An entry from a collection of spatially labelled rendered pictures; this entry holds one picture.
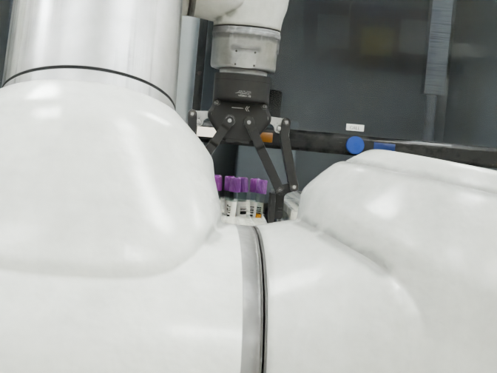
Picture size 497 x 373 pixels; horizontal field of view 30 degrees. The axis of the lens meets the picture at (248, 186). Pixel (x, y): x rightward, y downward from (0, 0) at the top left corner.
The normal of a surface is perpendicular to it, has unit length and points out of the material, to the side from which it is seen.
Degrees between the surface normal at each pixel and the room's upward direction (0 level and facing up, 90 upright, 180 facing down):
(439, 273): 84
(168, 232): 56
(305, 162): 90
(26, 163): 64
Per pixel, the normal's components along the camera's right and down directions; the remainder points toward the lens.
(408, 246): -0.24, -0.25
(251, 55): 0.04, 0.06
